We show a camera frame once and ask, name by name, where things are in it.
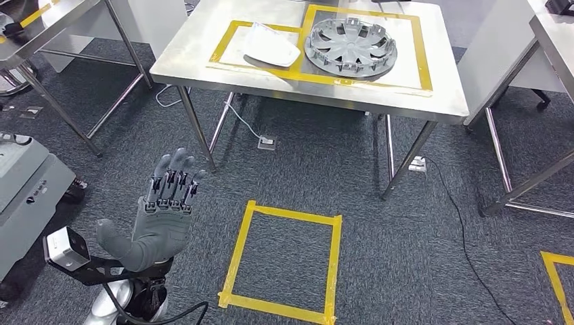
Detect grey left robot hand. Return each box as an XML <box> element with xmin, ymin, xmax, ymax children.
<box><xmin>96</xmin><ymin>148</ymin><xmax>208</xmax><ymax>273</ymax></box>

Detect white curved shell part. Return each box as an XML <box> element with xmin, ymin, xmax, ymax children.
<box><xmin>243</xmin><ymin>21</ymin><xmax>302</xmax><ymax>68</ymax></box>

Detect steel workbench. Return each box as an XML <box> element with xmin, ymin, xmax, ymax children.
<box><xmin>149</xmin><ymin>0</ymin><xmax>470</xmax><ymax>200</ymax></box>

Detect grey wheeled cart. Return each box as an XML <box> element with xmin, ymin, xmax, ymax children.
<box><xmin>0</xmin><ymin>132</ymin><xmax>88</xmax><ymax>301</ymax></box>

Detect yellow floor tape square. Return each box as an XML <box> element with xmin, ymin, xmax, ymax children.
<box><xmin>540</xmin><ymin>251</ymin><xmax>574</xmax><ymax>325</ymax></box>
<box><xmin>217</xmin><ymin>200</ymin><xmax>343</xmax><ymax>325</ymax></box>

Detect round steel base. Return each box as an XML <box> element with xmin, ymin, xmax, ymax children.
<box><xmin>0</xmin><ymin>62</ymin><xmax>39</xmax><ymax>98</ymax></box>

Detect white panel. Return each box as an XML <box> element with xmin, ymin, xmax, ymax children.
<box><xmin>457</xmin><ymin>0</ymin><xmax>568</xmax><ymax>127</ymax></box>
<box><xmin>42</xmin><ymin>0</ymin><xmax>190</xmax><ymax>74</ymax></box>

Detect steel table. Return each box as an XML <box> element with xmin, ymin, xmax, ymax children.
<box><xmin>0</xmin><ymin>0</ymin><xmax>154</xmax><ymax>158</ymax></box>
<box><xmin>464</xmin><ymin>13</ymin><xmax>574</xmax><ymax>219</ymax></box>

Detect grey wheel hubcap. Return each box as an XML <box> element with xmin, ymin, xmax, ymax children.
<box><xmin>305</xmin><ymin>17</ymin><xmax>398</xmax><ymax>78</ymax></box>

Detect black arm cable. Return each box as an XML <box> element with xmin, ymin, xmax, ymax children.
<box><xmin>102</xmin><ymin>282</ymin><xmax>209</xmax><ymax>325</ymax></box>

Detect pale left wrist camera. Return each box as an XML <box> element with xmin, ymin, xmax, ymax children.
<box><xmin>43</xmin><ymin>226</ymin><xmax>91</xmax><ymax>272</ymax></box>

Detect white cable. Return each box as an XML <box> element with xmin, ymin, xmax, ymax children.
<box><xmin>155</xmin><ymin>84</ymin><xmax>192</xmax><ymax>109</ymax></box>
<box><xmin>224</xmin><ymin>102</ymin><xmax>263</xmax><ymax>140</ymax></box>

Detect black floor cable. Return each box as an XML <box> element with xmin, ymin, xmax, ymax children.
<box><xmin>423</xmin><ymin>156</ymin><xmax>518</xmax><ymax>325</ymax></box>

